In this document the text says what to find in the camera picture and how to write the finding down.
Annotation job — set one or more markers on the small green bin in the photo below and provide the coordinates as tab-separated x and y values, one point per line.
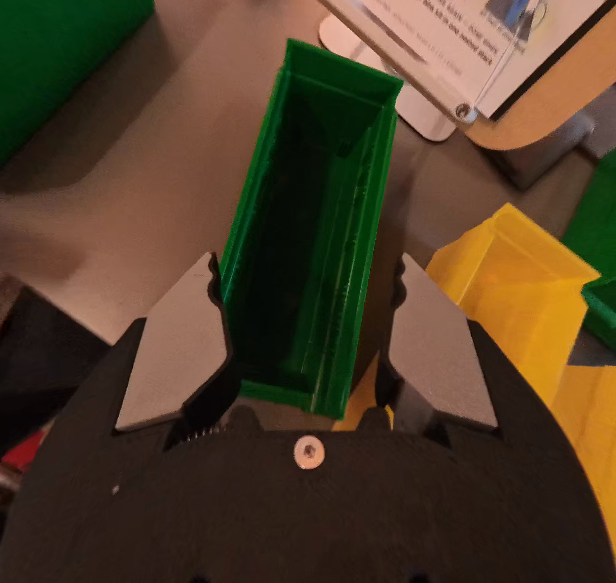
604	309

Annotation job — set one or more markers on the red object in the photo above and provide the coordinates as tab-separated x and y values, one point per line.
21	450

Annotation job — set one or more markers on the yellow bin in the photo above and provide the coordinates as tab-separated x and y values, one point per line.
519	294

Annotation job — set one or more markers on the grey metal stand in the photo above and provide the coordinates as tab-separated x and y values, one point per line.
539	159

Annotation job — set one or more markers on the narrow green bin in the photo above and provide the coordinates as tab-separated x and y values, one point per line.
288	256

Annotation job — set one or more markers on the tan board with black edge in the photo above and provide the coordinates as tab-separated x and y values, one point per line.
544	116

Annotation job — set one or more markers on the large green bin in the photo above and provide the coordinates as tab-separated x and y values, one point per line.
62	39

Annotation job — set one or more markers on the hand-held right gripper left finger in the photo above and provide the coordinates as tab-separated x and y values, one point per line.
175	352

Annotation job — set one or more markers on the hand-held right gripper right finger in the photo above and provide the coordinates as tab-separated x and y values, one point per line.
433	357

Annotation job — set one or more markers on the clear sign holder with sheet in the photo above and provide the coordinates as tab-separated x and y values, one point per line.
433	20

